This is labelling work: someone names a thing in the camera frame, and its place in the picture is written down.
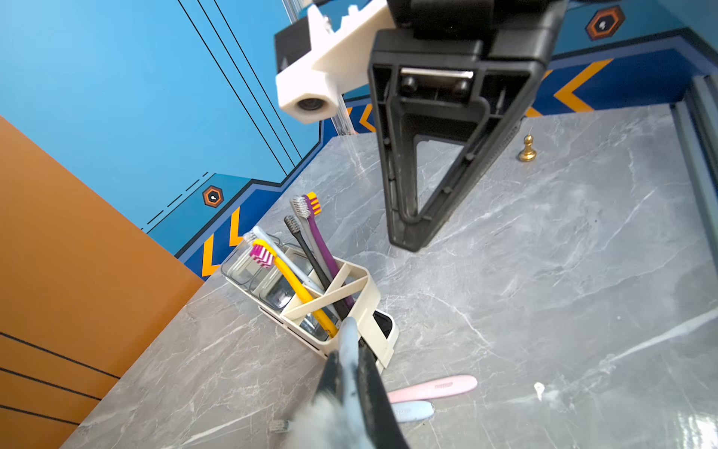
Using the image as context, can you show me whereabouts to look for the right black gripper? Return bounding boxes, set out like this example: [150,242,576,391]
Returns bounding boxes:
[368,1,568,252]

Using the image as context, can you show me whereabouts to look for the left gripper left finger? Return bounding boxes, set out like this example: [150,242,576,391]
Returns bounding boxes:
[313,351,342,415]

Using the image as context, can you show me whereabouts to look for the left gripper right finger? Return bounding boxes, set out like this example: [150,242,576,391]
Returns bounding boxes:
[356,346,409,449]

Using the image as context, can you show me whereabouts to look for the light blue toothbrush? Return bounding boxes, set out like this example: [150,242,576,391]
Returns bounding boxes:
[267,315,436,449]

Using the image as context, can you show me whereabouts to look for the yellow toothbrush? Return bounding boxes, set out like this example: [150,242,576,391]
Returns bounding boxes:
[251,246,338,337]

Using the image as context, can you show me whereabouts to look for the black toothbrush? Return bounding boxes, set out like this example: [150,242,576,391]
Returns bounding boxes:
[283,215,349,320]

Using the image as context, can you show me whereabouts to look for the purple toothbrush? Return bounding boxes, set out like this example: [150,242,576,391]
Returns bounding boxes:
[302,192,355,309]

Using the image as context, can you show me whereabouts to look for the white blue toothbrush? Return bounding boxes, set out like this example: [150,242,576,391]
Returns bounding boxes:
[243,226,325,293]

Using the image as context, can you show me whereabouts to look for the pink toothbrush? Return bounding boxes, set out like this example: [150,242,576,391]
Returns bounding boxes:
[387,375,478,404]

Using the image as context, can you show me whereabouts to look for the white toothbrush holder rack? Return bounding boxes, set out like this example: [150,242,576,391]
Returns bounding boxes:
[235,259,398,372]

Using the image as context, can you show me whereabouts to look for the near clear plastic cup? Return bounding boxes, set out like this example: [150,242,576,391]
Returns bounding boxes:
[251,244,312,312]

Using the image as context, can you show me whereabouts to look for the clear plastic cup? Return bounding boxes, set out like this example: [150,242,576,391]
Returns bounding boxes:
[251,244,312,312]
[220,232,267,291]

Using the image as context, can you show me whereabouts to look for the small brass knob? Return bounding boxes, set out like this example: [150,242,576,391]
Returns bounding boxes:
[517,135,538,162]

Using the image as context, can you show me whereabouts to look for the far clear plastic cup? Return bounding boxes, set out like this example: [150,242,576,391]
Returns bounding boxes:
[220,232,267,291]

